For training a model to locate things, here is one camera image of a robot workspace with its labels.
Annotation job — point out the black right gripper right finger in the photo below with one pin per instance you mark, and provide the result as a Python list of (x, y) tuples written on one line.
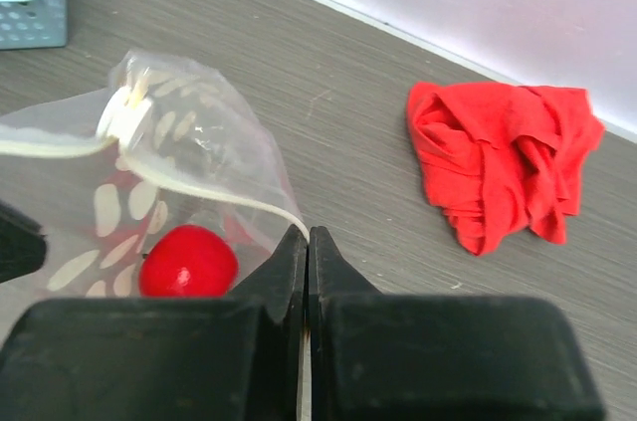
[(329, 273)]

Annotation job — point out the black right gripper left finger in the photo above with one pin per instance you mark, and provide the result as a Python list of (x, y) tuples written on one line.
[(275, 280)]

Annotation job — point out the clear dotted zip bag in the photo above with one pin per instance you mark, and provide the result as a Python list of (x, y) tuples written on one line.
[(108, 173)]

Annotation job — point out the red apple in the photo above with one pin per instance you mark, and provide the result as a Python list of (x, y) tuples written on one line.
[(189, 261)]

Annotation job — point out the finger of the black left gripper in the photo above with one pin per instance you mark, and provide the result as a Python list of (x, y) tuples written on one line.
[(23, 245)]

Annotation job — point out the light blue plastic basket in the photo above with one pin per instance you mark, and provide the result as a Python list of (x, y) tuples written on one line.
[(33, 24)]

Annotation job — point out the red cloth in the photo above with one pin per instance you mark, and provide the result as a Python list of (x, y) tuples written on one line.
[(498, 158)]

